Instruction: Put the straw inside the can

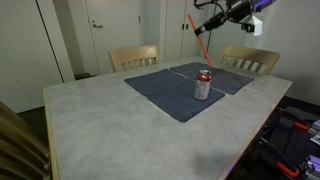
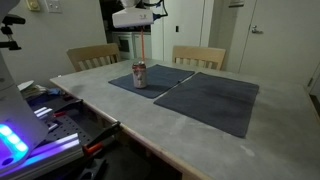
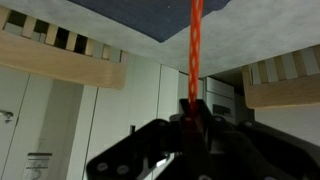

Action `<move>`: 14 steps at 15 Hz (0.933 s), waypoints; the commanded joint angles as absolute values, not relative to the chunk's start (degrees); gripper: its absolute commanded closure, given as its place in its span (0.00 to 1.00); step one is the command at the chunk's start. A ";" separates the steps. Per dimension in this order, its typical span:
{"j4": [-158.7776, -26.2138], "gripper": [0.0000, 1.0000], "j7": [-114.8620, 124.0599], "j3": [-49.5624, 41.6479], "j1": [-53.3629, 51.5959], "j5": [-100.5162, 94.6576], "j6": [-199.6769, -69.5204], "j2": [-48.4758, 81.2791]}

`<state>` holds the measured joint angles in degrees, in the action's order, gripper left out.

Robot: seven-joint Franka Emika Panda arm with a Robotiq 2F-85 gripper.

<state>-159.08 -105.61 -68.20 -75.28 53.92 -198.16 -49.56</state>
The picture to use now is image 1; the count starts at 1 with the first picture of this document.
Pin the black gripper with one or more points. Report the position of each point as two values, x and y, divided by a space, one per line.
236 10

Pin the red plastic straw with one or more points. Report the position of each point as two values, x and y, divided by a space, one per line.
202 47

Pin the red and silver soda can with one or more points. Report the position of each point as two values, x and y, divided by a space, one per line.
203 85

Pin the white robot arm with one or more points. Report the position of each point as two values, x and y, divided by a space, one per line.
258 6

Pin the white closet double door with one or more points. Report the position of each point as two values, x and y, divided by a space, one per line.
179 39

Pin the light wooden chair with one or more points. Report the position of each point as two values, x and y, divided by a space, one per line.
128 58
251 59

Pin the dark grey cloth mat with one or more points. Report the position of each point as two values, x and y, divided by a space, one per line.
223 80

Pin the dark blue cloth mat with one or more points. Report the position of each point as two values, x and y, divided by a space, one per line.
173 93

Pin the black orange bar clamp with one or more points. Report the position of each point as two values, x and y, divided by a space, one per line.
282 162

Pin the wooden chair in foreground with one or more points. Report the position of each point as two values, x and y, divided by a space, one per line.
23 155

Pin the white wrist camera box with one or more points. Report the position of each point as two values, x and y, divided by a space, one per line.
252 25

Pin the white door with handle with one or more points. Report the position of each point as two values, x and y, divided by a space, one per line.
114 24

